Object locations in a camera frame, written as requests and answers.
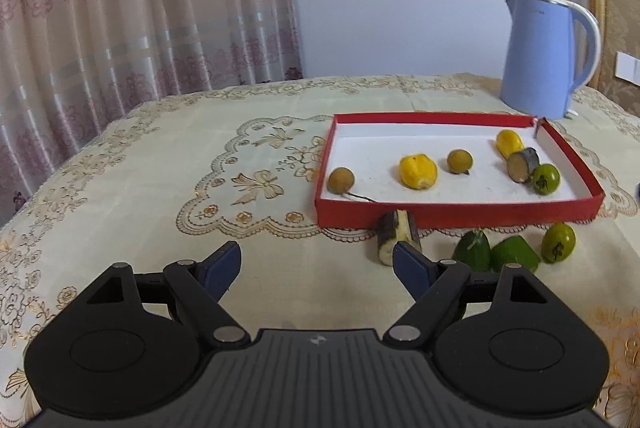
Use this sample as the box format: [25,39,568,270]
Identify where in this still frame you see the white wall switch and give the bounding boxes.
[614,50,640,86]

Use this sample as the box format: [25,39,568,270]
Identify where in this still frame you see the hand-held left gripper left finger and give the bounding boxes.
[86,241,252,349]

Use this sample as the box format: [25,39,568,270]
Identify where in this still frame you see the red shallow box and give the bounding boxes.
[314,111,606,230]

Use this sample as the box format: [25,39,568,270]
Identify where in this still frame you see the pink patterned curtain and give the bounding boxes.
[0,0,305,229]

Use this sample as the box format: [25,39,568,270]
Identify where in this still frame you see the blue electric kettle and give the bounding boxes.
[500,0,602,120]

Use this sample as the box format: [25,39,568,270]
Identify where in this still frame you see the dark sugarcane piece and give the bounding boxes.
[506,147,541,184]

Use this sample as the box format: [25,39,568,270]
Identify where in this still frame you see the green fruit wedge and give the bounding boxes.
[452,229,492,273]
[490,235,542,274]

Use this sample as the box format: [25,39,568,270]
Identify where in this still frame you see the long sugarcane piece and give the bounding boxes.
[375,209,422,267]

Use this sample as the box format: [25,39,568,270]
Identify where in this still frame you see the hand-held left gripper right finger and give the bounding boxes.
[382,240,551,349]

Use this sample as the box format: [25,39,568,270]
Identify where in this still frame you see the beige embroidered tablecloth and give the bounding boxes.
[0,72,640,428]

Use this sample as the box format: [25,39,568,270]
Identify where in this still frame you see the brown longan with stem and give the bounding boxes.
[327,166,381,204]

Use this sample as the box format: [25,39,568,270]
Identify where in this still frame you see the yellow fruit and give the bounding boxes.
[399,153,439,190]
[495,129,524,159]

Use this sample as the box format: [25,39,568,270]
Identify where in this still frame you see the green round fruit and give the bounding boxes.
[541,222,577,264]
[531,163,561,196]

